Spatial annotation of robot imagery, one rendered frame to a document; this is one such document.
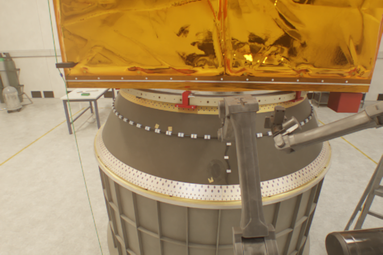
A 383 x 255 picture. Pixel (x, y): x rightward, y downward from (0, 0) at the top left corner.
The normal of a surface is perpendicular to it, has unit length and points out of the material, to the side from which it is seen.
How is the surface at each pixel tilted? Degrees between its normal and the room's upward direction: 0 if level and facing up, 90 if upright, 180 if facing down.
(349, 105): 90
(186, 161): 62
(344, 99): 90
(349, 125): 56
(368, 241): 24
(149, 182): 43
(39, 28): 90
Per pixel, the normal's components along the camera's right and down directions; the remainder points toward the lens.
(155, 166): -0.36, -0.17
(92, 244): 0.00, -0.94
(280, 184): 0.22, -0.47
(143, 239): -0.51, 0.29
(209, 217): -0.05, 0.33
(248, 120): -0.07, -0.09
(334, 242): -1.00, 0.01
